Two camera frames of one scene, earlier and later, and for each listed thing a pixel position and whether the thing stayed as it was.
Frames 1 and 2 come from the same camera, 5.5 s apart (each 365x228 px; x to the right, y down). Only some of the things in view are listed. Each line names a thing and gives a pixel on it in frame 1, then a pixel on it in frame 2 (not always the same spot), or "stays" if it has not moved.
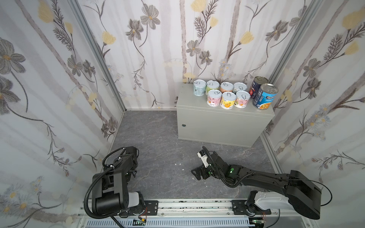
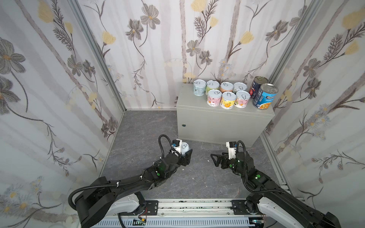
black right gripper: x=204 y=170 -> x=225 y=161
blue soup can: x=264 y=96 stays
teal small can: x=199 y=86 stays
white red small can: x=242 y=99 stays
